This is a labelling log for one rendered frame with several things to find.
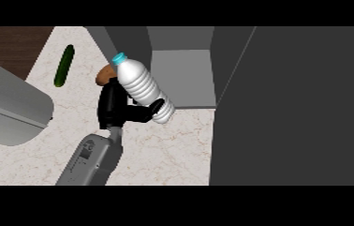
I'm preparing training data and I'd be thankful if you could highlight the grey open cabinet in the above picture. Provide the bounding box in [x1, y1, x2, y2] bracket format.
[82, 26, 256, 110]

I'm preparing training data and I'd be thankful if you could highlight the dark grey cabinet door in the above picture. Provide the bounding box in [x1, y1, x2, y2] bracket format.
[209, 26, 354, 187]

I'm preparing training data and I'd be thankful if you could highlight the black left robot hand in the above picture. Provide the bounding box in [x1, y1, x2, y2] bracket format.
[97, 77, 166, 130]

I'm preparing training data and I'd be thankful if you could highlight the dark green cucumber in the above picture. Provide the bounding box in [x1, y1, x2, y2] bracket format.
[52, 44, 76, 88]

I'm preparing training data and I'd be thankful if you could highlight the white water bottle blue cap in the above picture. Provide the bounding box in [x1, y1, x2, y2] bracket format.
[110, 52, 176, 125]

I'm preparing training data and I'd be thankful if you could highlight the brown potato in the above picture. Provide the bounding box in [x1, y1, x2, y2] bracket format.
[94, 63, 119, 86]

